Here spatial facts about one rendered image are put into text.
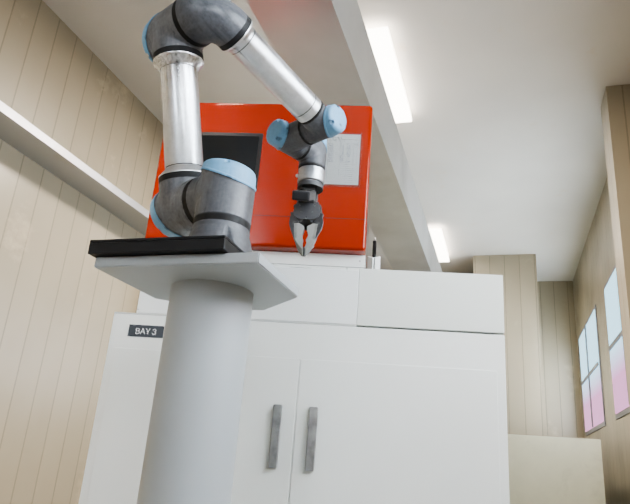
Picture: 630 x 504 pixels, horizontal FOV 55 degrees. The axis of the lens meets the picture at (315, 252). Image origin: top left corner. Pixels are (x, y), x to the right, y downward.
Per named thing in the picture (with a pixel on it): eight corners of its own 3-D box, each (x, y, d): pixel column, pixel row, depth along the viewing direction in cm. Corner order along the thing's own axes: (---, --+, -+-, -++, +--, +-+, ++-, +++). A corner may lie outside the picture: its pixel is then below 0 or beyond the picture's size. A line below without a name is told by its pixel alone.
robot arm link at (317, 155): (293, 133, 171) (313, 146, 177) (289, 168, 167) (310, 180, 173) (313, 125, 166) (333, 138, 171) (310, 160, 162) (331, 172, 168)
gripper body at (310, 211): (322, 233, 167) (325, 193, 171) (320, 221, 159) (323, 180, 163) (294, 232, 167) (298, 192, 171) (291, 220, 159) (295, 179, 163)
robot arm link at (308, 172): (324, 165, 164) (294, 164, 165) (323, 180, 162) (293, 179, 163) (325, 177, 171) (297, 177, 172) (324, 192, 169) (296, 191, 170)
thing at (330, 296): (149, 321, 160) (157, 271, 165) (357, 333, 155) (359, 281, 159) (136, 312, 151) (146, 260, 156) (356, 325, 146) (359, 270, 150)
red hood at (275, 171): (196, 295, 291) (212, 183, 311) (365, 304, 283) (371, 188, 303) (142, 240, 220) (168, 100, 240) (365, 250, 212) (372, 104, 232)
